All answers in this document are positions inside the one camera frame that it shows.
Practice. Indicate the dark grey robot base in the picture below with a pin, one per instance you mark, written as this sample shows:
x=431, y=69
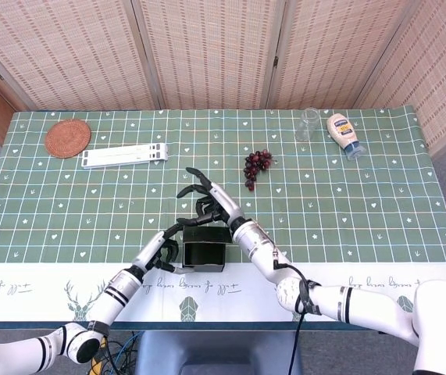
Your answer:
x=215, y=351

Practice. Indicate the white folding stand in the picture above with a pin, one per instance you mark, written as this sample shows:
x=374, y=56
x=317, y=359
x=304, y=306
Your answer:
x=125, y=155

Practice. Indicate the clear plastic jar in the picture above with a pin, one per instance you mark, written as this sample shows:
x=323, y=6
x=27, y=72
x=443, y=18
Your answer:
x=305, y=127

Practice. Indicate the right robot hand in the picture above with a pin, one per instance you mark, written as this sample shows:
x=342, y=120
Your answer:
x=222, y=203

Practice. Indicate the green checked tablecloth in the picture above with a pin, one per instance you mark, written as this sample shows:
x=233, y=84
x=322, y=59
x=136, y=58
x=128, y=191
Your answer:
x=343, y=203

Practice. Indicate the dark red grape bunch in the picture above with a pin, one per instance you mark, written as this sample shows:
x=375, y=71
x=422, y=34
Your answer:
x=255, y=164

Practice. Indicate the bamboo folding screen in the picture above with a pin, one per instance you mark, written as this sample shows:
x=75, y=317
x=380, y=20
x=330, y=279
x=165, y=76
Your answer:
x=207, y=51

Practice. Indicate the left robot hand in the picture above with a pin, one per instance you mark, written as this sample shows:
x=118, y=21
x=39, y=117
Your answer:
x=154, y=252

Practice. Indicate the mayonnaise squeeze bottle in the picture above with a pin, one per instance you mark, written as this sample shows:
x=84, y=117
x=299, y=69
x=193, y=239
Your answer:
x=343, y=131

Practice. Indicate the black paper box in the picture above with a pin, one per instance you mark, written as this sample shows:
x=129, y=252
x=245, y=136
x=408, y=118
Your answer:
x=205, y=250

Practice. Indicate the round woven rattan coaster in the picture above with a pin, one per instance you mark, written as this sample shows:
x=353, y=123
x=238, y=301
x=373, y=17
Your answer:
x=67, y=138

